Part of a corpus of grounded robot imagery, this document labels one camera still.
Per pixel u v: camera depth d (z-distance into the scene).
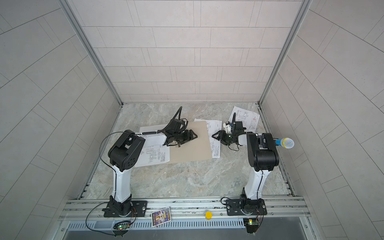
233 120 0.90
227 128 0.91
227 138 0.87
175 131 0.79
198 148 0.93
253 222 0.69
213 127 1.03
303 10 0.72
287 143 0.68
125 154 0.52
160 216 0.68
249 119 1.08
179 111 0.81
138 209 0.71
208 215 0.65
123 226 0.64
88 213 0.69
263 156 0.50
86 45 0.83
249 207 0.66
